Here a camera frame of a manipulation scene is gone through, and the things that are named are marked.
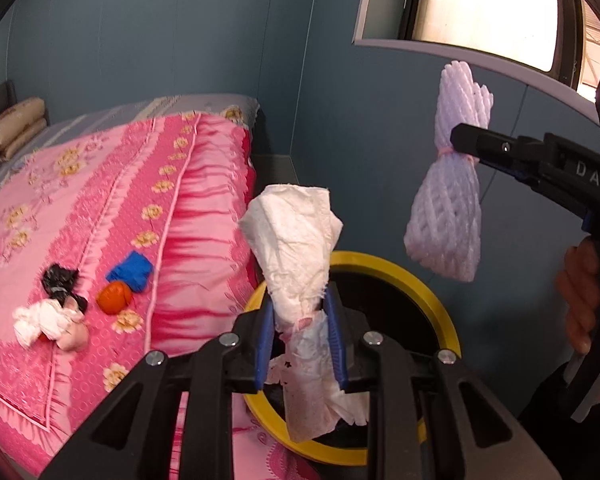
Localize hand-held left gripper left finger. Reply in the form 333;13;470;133
40;302;277;480

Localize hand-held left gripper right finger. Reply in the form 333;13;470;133
325;291;563;480

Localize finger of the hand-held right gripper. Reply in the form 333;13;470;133
477;157;541;186
450;123;548;168

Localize black bin with yellow rim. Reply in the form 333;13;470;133
241;251;462;466

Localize white foam net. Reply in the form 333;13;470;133
404;60;496;282

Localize white paper towel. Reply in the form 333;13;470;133
239;183;372;443
12;299;81;348

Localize blue cloth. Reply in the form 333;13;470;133
106;251;153;293

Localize orange plastic wad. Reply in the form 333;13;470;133
96;281;133;317

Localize black plastic bag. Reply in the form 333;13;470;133
41;263;88;313

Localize person's right hand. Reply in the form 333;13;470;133
555;237;600;356

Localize pink floral bedspread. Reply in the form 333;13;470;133
0;112;321;480

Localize beige pillows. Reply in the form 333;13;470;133
0;97;48;158

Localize window with white frame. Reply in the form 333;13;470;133
352;0;600;106

